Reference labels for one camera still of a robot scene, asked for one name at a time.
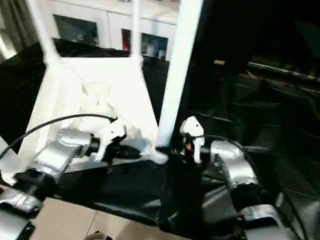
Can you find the white plastic table leg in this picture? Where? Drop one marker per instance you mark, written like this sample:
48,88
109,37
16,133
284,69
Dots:
136,30
175,75
46,37
6,172

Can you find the white plastic table top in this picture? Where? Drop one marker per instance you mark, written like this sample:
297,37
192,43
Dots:
100,72

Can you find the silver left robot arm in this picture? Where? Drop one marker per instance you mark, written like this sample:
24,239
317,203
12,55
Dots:
57,152

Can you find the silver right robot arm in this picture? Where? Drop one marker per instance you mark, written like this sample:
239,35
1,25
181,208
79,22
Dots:
235,167

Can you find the black mat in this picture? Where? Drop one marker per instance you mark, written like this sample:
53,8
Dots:
250,112

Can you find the dark left robot foot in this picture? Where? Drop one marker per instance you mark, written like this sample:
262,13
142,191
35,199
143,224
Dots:
98,236

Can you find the dark metal rod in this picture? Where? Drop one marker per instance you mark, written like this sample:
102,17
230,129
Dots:
282,71

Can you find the white cabinet with glass doors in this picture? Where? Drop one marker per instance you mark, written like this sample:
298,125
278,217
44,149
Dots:
110,17

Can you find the grey curtain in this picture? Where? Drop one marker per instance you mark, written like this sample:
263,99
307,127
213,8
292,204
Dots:
17,25

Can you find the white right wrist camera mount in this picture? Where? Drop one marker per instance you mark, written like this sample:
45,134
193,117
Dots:
192,125

